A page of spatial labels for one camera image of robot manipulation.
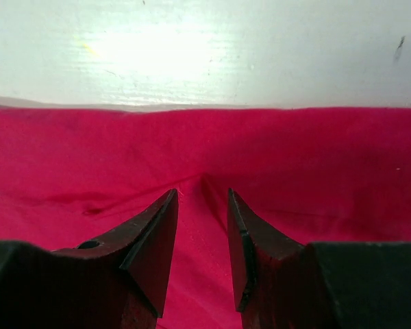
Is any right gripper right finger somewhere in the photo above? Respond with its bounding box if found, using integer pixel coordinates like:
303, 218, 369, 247
227, 190, 411, 328

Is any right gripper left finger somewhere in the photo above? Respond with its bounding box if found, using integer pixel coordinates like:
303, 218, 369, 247
0, 189, 178, 328

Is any red t shirt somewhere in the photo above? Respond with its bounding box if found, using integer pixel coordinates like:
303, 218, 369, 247
0, 108, 411, 328

